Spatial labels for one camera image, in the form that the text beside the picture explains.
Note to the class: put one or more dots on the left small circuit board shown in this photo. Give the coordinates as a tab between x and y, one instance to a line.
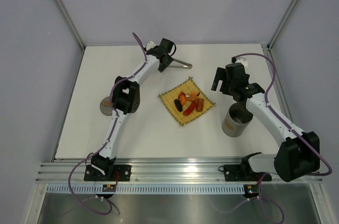
109	188

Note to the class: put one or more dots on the right small circuit board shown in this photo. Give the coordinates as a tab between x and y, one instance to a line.
251	189

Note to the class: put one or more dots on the black sea cucumber toy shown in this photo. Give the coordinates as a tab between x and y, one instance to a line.
178	105

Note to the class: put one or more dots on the red sausage toy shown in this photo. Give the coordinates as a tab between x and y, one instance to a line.
190	109

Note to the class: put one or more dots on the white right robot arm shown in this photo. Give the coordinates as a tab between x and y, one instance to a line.
298	153

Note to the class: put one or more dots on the orange fried fish toy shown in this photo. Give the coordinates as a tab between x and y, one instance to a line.
182	98

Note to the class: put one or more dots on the brown grilled sausage toy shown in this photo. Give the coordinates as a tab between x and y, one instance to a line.
199	105

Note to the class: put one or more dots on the grey canister lid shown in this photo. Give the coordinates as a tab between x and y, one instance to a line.
105	107

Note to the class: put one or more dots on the small circuit board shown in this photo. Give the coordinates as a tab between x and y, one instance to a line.
109	188
251	189

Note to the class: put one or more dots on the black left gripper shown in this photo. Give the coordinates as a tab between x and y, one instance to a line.
169	60

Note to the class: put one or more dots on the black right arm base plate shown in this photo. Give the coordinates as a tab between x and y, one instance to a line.
237	173

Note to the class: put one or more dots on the left aluminium frame post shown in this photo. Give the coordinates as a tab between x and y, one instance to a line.
70	24

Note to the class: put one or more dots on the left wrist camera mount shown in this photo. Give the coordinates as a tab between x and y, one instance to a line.
150	45

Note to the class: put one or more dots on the bamboo woven tray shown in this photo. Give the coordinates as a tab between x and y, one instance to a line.
186	87

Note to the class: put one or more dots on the stainless steel tongs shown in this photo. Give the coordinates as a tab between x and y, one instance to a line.
178	64

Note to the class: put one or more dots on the white slotted cable duct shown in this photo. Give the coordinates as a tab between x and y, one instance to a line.
168	189

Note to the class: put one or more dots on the aluminium frame post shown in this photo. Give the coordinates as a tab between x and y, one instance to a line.
70	24
282	24

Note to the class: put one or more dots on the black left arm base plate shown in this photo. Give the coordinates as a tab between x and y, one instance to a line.
121	173

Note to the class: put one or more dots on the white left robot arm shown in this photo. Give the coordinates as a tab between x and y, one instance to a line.
124	101

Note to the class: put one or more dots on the right aluminium frame post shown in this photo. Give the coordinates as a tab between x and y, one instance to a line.
282	24

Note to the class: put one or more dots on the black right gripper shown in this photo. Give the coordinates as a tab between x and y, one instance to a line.
221	74

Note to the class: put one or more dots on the orange salmon slice toy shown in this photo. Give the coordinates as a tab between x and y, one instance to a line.
194	94

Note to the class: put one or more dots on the aluminium front rail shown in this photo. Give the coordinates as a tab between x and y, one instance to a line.
201	170

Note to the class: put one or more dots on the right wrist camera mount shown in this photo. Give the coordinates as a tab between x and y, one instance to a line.
240	60

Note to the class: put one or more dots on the grey metal lunch canister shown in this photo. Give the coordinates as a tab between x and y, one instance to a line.
236	120

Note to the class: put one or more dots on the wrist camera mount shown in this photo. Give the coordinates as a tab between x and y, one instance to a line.
150	45
240	60

